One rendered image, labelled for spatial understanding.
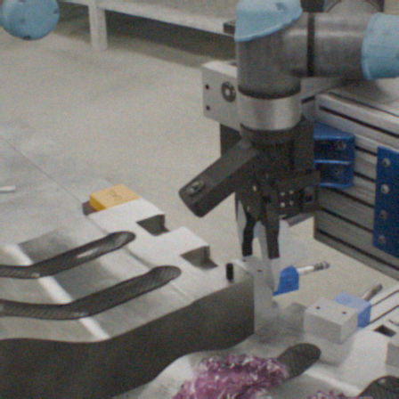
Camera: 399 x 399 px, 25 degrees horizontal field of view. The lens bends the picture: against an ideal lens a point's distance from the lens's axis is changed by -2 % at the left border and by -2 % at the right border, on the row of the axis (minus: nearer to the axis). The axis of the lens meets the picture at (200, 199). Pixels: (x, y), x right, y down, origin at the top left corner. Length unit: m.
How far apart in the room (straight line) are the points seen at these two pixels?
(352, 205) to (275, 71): 0.50
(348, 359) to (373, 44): 0.35
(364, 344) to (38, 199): 0.68
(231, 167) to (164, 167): 2.40
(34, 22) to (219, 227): 1.88
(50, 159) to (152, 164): 1.88
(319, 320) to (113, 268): 0.26
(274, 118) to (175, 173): 2.39
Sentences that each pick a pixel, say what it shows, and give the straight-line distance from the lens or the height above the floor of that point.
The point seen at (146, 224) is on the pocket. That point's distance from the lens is 1.22.
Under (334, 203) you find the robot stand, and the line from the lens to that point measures 1.51.
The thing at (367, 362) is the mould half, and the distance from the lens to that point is 1.00.
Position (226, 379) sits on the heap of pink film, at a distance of 0.87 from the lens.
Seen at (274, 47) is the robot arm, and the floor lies 1.15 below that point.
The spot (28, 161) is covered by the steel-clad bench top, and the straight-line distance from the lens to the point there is 1.65.
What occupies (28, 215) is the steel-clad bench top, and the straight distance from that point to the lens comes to 1.45.
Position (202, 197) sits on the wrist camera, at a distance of 1.06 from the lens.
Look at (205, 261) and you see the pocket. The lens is 1.16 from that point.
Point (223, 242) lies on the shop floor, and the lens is 2.94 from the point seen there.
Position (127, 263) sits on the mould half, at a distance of 1.12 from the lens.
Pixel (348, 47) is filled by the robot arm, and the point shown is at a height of 1.15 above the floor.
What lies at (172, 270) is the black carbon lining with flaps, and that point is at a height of 0.89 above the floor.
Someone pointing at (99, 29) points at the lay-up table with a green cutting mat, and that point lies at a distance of 4.89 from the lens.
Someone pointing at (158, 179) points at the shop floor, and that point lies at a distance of 3.38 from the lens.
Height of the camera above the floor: 1.46
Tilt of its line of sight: 27 degrees down
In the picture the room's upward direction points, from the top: 3 degrees counter-clockwise
